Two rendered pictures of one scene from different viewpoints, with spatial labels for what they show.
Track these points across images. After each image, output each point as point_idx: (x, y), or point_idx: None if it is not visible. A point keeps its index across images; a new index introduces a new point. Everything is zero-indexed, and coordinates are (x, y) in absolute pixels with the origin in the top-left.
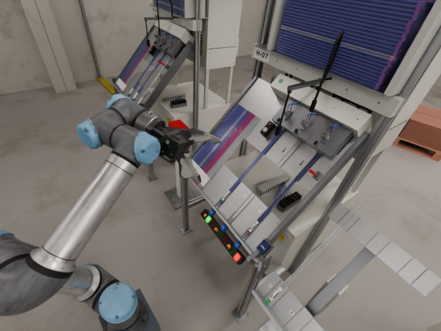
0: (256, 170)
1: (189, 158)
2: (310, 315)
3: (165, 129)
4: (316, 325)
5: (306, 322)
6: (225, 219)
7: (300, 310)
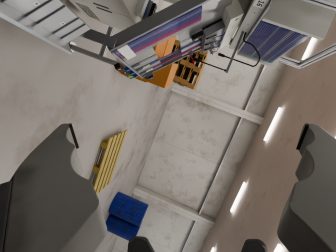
0: None
1: (101, 210)
2: (61, 4)
3: None
4: (67, 11)
5: (56, 9)
6: None
7: (50, 2)
